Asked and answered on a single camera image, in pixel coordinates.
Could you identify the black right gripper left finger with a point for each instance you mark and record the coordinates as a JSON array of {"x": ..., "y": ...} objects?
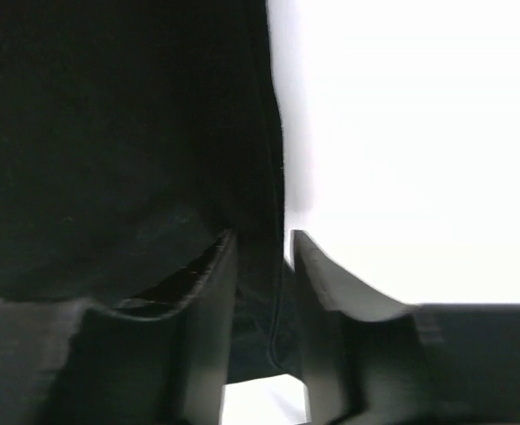
[{"x": 153, "y": 367}]

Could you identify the black t shirt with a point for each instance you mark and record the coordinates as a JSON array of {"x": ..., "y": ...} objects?
[{"x": 133, "y": 134}]

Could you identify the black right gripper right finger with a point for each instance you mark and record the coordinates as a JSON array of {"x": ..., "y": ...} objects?
[{"x": 370, "y": 359}]

